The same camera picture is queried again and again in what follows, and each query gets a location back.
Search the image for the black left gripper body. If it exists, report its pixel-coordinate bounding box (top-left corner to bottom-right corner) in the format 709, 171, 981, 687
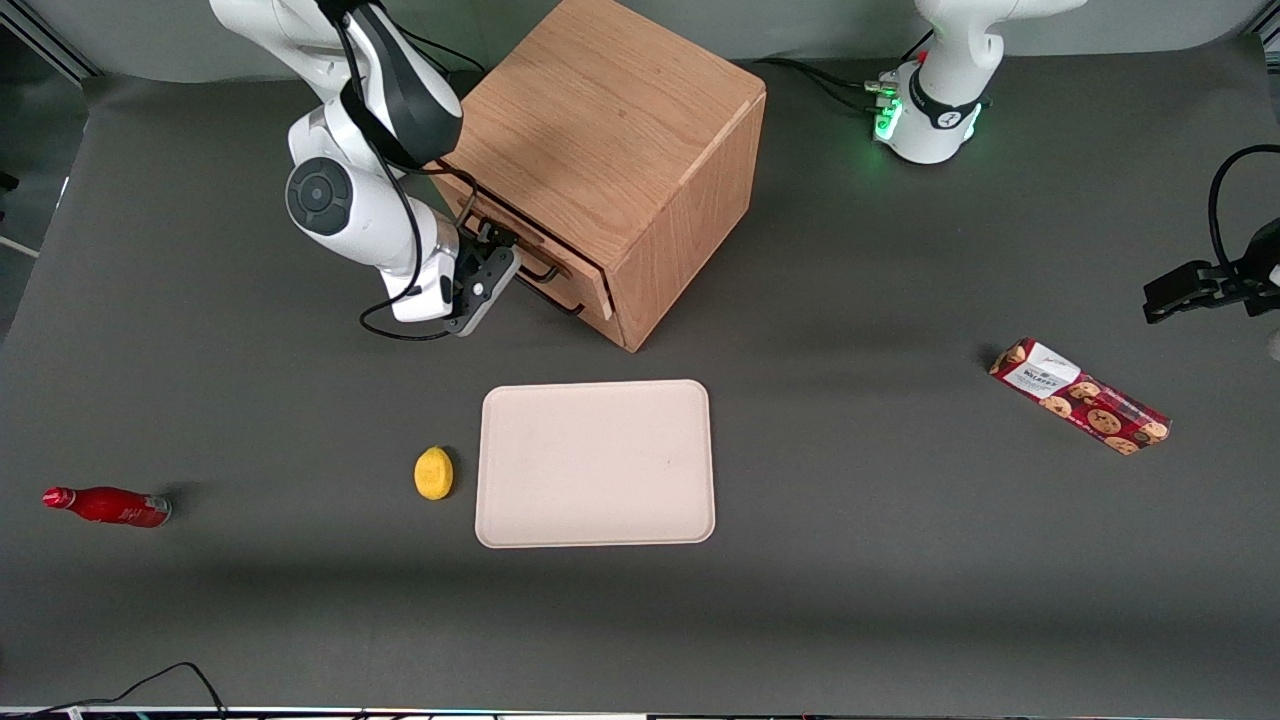
1240, 217, 1280, 319

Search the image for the black wire drawer handle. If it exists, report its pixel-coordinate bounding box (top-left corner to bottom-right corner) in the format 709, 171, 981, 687
458, 183, 563, 284
512, 272, 587, 317

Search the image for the wooden drawer front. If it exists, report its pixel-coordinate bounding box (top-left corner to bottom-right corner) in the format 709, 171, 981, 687
437, 165, 616, 321
505, 275, 632, 353

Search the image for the wooden drawer cabinet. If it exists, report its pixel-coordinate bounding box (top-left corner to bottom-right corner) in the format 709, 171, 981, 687
433, 0, 768, 353

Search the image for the red tartan cookie box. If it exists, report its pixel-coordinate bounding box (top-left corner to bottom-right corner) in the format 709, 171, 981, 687
989, 338, 1172, 457

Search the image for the yellow lemon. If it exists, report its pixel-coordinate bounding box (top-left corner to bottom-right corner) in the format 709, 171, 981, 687
414, 446, 455, 501

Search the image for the beige rectangular tray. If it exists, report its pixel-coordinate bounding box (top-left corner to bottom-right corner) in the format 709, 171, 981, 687
474, 379, 717, 550

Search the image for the red bottle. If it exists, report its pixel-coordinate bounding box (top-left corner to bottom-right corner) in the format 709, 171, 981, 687
42, 486, 173, 529

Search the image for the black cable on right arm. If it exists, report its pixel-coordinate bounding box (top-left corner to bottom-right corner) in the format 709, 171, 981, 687
318, 0, 483, 343

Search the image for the black looped cable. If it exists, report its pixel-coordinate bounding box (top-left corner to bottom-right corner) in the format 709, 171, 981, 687
1207, 144, 1280, 277

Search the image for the black cable at arm base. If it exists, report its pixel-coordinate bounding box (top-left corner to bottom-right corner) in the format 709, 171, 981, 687
764, 56, 887, 93
798, 68, 889, 113

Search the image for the aluminium frame bar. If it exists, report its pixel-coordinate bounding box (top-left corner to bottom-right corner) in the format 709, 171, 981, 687
0, 0, 104, 85

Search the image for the thin black table cable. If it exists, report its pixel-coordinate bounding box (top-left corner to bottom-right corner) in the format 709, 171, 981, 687
0, 661, 229, 719

